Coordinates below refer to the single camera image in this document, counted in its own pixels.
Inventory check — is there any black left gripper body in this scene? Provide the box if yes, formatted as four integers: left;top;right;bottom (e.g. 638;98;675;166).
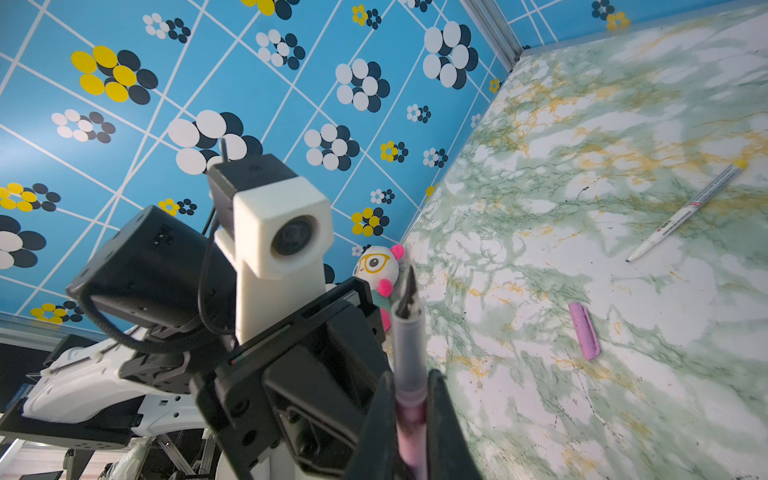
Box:
192;277;389;479

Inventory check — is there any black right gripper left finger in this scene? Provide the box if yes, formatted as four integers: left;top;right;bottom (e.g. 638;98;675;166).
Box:
342;371;398;480

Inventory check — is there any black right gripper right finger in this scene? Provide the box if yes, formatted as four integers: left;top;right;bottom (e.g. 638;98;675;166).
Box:
426;369;482;480

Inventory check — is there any pink pen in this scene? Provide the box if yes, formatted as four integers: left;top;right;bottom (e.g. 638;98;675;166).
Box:
391;269;428;479

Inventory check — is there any pink pen cap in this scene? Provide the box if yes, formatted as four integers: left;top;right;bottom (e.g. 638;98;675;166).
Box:
568;302;601;361

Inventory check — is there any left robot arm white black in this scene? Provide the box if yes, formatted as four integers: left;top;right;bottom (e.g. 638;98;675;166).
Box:
1;207;388;479

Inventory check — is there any white marker pen yellow end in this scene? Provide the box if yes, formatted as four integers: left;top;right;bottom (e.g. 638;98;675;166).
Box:
626;160;748;263

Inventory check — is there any plush toy with glasses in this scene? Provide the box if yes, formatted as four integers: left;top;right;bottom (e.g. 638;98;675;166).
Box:
353;245;405;332

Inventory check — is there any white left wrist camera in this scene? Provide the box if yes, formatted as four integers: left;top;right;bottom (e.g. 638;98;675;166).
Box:
207;154;333;344

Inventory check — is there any aluminium corner post left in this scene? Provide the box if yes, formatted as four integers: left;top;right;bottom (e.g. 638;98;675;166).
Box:
460;0;524;72

